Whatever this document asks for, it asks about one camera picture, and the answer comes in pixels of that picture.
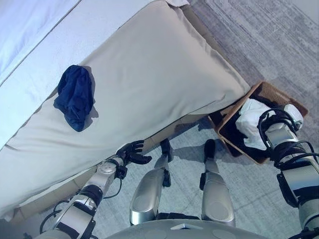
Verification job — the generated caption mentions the brown wicker basket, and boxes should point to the brown wicker basket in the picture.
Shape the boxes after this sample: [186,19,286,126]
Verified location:
[215,81,310,165]

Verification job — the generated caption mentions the white duvet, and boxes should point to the white duvet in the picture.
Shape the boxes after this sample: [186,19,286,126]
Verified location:
[0,0,190,150]

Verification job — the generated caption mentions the dark blue garment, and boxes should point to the dark blue garment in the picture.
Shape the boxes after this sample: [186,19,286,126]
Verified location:
[53,64,97,133]

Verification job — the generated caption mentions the black garment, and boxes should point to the black garment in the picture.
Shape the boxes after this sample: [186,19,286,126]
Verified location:
[221,98,276,156]

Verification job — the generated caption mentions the bed with beige cover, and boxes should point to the bed with beige cover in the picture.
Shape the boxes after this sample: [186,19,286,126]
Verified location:
[0,0,251,220]

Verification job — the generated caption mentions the white garment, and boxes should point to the white garment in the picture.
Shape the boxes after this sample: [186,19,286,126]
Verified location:
[235,98,278,151]

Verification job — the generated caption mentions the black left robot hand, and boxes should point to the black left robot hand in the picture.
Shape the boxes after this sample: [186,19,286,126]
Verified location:
[115,139,153,167]

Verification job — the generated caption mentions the silver left robot leg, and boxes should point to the silver left robot leg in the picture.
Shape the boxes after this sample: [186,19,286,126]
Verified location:
[129,138,173,228]

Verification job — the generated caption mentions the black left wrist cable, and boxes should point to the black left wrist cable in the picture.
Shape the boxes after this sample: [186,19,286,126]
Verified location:
[39,168,123,235]

